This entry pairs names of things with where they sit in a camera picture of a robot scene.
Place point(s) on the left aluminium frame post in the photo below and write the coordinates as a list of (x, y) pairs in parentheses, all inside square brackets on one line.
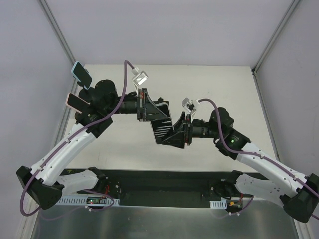
[(57, 30)]

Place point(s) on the white cable duct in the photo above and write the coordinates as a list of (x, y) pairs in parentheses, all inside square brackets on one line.
[(222, 204), (87, 201)]

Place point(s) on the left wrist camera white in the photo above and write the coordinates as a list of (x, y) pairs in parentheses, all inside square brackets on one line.
[(138, 78)]

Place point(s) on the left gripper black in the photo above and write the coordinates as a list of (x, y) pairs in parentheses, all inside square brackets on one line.
[(141, 105)]

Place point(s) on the light blue case phone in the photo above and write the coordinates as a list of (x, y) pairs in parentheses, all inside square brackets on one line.
[(81, 75)]

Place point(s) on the left white cable duct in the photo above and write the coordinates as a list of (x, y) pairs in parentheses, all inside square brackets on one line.
[(87, 201)]

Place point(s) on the black stand with brown base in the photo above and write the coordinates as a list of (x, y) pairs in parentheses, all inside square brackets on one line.
[(77, 116)]

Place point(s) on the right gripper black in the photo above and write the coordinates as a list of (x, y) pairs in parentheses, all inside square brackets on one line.
[(188, 130)]

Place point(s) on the right aluminium frame post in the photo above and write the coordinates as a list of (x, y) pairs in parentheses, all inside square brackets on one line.
[(293, 6)]

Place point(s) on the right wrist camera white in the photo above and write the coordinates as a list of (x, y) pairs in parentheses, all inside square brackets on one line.
[(191, 106)]

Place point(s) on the pink case phone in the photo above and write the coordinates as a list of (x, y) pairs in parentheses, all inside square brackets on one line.
[(76, 103)]

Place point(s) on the aluminium frame post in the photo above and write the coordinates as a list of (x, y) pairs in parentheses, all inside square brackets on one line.
[(57, 30), (293, 6)]

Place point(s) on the green case phone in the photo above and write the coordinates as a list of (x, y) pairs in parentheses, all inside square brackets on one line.
[(164, 127)]

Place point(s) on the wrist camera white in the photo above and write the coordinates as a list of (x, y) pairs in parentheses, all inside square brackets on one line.
[(191, 106), (138, 78)]

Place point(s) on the black round base phone stand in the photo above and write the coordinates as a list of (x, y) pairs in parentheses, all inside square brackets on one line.
[(86, 95)]

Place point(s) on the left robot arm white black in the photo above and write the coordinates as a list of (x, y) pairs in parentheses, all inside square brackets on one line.
[(44, 183)]

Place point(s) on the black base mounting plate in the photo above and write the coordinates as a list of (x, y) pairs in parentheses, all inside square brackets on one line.
[(166, 188)]

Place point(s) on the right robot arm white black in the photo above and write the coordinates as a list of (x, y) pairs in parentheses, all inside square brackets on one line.
[(295, 192)]

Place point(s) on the black tall corner phone stand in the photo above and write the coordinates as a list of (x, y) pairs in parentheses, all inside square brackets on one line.
[(161, 100)]

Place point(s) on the right white cable duct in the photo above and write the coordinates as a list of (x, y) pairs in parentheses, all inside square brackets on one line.
[(222, 204)]

